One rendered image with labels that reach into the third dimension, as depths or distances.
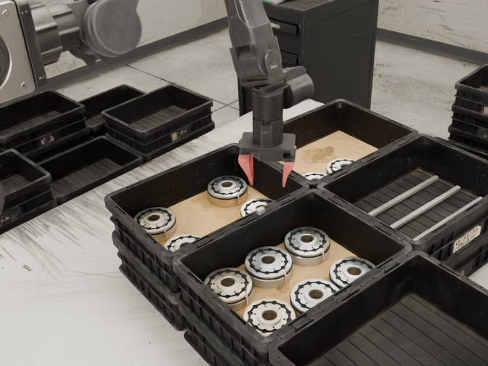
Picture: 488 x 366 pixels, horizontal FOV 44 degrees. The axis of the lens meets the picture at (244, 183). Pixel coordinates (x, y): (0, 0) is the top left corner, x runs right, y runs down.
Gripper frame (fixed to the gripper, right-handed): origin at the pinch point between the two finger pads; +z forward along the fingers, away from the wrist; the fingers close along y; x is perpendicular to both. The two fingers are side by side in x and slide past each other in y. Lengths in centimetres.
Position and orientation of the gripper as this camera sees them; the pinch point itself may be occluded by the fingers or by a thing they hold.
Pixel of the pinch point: (267, 181)
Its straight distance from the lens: 118.7
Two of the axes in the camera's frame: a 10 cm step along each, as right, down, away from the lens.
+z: 0.2, 8.4, 5.4
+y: -9.9, -0.5, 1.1
